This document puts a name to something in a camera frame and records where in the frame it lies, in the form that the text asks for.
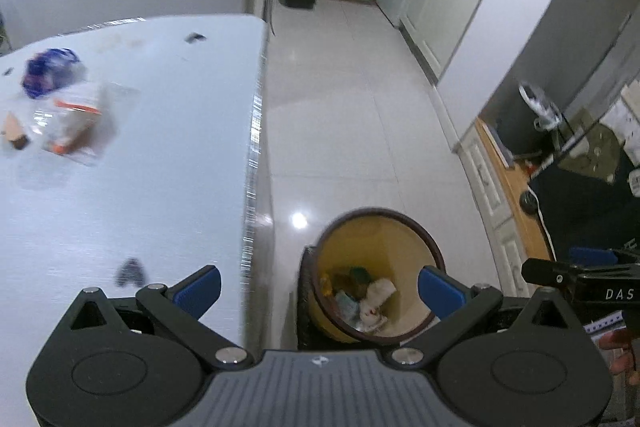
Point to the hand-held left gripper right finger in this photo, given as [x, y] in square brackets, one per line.
[440, 293]

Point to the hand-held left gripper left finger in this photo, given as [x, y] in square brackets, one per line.
[200, 288]

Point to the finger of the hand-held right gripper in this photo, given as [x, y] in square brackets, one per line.
[555, 274]
[595, 256]

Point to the teal plastic bag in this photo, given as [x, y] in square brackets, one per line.
[347, 304]

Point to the yellow trash bin brown rim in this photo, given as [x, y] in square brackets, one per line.
[350, 247]

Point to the clear plastic bag orange print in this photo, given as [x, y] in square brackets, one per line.
[75, 122]

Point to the blue patterned wrapper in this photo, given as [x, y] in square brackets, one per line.
[50, 72]

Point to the person's right hand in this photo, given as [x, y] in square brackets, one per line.
[622, 339]

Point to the dark printed apron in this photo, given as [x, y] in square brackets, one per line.
[590, 207]

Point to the white crumpled tissue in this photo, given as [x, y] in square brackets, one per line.
[377, 299]

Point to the black round object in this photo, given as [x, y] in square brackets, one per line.
[528, 202]

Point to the green wrapper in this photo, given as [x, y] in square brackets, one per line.
[360, 274]

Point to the white cabinet wooden top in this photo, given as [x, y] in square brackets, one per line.
[492, 207]

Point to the silver foil covered table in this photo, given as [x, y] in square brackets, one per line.
[165, 157]

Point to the grey flat board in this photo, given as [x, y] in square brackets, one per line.
[500, 147]

